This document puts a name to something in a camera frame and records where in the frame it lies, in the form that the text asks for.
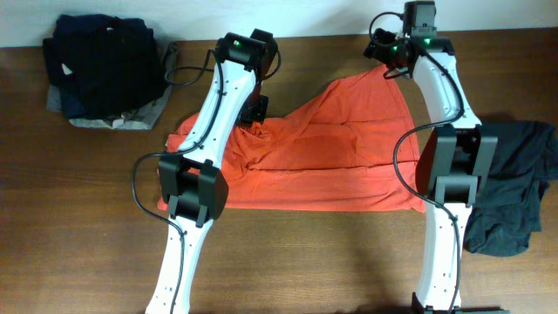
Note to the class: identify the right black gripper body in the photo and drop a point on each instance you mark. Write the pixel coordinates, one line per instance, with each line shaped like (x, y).
(390, 54)

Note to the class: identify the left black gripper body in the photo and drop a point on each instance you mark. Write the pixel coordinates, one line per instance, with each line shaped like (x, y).
(255, 108)

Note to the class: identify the red printed t-shirt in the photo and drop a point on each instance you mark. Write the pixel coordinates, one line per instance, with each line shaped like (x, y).
(338, 152)

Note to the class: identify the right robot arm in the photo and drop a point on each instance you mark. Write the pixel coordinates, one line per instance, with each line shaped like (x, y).
(453, 168)

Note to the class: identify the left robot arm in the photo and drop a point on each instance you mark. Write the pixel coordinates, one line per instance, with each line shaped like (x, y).
(192, 184)

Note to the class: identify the grey folded garment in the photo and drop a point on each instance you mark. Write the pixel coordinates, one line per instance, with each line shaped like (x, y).
(141, 119)

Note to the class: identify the black folded garment on pile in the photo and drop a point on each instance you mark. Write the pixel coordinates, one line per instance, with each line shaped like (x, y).
(110, 64)

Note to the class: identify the navy folded garment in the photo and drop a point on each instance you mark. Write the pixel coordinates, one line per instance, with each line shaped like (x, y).
(73, 108)

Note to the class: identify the dark grey t-shirt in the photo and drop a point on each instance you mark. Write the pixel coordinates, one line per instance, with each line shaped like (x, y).
(508, 210)

